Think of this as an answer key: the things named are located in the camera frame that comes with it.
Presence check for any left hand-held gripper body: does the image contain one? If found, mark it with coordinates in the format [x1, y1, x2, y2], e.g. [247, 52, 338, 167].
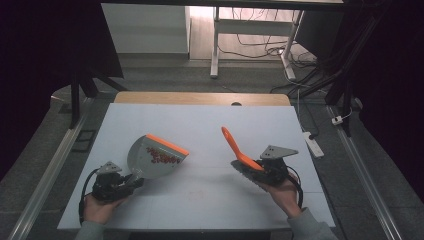
[91, 161, 135, 203]

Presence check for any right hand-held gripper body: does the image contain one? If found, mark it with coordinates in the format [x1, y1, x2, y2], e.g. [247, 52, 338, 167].
[259, 144, 300, 187]

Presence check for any grey dustpan with orange edge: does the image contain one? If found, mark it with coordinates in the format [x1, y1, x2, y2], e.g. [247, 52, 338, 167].
[126, 133, 190, 180]

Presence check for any orange brush with grey bristles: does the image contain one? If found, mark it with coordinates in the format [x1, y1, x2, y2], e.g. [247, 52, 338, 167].
[220, 125, 270, 194]

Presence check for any pile of red beans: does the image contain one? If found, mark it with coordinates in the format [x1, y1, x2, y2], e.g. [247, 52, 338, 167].
[145, 146, 183, 165]

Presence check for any person's right hand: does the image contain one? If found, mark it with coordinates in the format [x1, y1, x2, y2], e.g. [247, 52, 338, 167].
[262, 177, 304, 218]

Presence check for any person's left hand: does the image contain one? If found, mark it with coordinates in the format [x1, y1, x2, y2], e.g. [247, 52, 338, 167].
[82, 192, 130, 226]

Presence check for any white power strip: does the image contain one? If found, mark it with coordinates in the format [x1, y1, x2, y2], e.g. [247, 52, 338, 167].
[302, 131, 325, 159]

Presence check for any black tripod stand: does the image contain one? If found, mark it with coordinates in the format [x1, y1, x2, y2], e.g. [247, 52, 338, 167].
[67, 65, 130, 130]

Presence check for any wooden table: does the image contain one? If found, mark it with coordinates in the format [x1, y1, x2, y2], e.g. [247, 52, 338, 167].
[113, 91, 292, 107]

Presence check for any black metal stand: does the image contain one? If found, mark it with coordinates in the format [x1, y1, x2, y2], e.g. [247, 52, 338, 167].
[323, 0, 381, 138]

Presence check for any dark curtain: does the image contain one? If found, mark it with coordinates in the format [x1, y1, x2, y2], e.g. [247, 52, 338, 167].
[346, 0, 424, 204]
[0, 0, 124, 183]

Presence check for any white cabinet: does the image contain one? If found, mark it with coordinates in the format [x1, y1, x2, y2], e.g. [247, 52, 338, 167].
[100, 3, 192, 55]

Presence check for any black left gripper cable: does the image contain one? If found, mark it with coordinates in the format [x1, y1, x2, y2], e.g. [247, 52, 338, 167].
[78, 167, 100, 225]

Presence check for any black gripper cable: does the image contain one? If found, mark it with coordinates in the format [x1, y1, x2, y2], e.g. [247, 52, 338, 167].
[78, 167, 100, 225]
[285, 164, 305, 210]

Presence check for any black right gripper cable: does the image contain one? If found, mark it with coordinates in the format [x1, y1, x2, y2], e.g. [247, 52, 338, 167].
[285, 164, 305, 210]

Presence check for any black floor frame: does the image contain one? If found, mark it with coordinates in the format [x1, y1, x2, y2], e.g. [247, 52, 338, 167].
[70, 128, 98, 154]

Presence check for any aluminium rail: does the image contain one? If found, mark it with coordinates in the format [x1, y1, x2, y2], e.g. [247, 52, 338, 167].
[325, 104, 405, 240]
[7, 97, 96, 240]

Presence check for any black power strip cable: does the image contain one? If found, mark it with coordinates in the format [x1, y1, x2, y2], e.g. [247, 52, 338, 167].
[270, 79, 322, 140]

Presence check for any tangle of black floor cables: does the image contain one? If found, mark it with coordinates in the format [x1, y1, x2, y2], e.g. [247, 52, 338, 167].
[217, 7, 322, 69]

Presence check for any white desk frame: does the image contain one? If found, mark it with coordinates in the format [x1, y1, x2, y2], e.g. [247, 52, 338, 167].
[209, 5, 305, 81]

